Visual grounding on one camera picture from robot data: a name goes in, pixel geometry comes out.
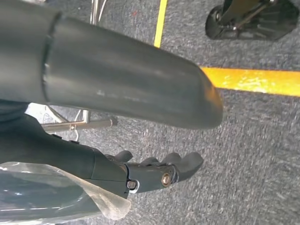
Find clear plastic film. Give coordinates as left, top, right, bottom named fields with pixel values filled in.
left=0, top=161, right=132, bottom=225

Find yellow floor tape outline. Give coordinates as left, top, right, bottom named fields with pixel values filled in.
left=153, top=0, right=300, bottom=98

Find dark robot shank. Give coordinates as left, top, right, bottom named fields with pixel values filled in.
left=219, top=0, right=272, bottom=27

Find black robot foot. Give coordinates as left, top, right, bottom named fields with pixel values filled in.
left=205, top=0, right=300, bottom=42

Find white power cables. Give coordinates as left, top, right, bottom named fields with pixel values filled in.
left=90, top=0, right=108, bottom=25

